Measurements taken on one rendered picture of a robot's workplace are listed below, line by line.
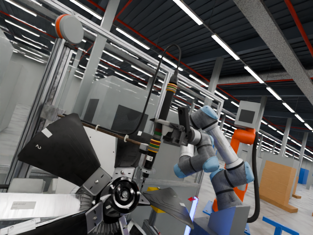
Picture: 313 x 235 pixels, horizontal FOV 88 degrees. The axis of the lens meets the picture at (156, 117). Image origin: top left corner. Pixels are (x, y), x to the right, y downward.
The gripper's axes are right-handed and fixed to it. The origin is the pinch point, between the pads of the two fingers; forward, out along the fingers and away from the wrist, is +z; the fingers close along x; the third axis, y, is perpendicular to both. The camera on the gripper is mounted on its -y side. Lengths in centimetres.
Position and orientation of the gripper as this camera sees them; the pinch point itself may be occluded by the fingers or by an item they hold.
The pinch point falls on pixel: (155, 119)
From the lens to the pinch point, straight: 65.5
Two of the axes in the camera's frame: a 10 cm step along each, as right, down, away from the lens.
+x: -5.4, -1.0, 8.4
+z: -7.9, -2.8, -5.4
